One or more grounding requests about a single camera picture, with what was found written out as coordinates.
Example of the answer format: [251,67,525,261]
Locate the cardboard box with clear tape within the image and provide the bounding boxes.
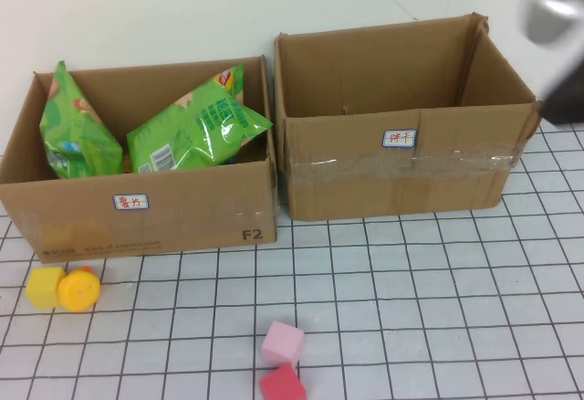
[272,11,547,223]

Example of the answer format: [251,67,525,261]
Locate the yellow foam block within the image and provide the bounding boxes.
[25,267,68,312]

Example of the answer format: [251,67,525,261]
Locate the red foam cube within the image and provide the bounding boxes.
[258,363,308,400]

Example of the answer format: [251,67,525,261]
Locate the green chips bag with barcode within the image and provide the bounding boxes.
[125,64,274,175]

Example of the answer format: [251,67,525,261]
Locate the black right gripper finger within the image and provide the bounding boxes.
[541,67,584,126]

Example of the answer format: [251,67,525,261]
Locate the green Lay's cucumber chips bag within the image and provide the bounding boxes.
[38,59,124,181]

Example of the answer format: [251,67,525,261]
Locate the pink foam cube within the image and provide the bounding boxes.
[261,320,306,367]

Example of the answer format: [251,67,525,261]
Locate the white black-grid table mat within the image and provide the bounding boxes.
[0,116,584,400]

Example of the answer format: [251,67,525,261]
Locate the yellow toy duck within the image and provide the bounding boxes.
[57,265,101,313]

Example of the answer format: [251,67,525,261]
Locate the cardboard box marked F2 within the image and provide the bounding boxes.
[0,55,278,265]

